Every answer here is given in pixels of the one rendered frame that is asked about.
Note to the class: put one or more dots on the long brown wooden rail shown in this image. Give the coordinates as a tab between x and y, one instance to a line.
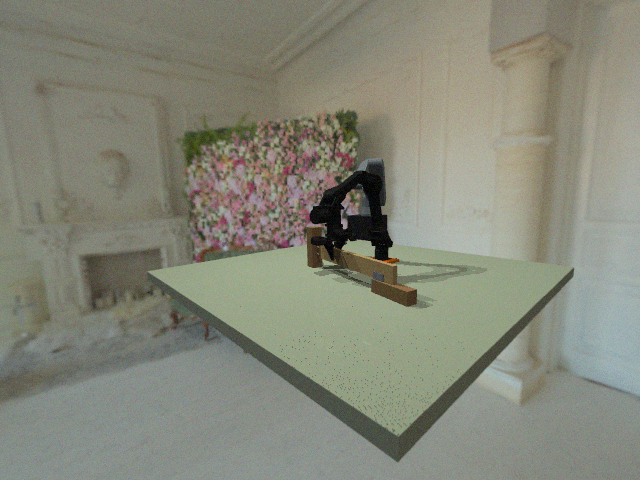
362	264

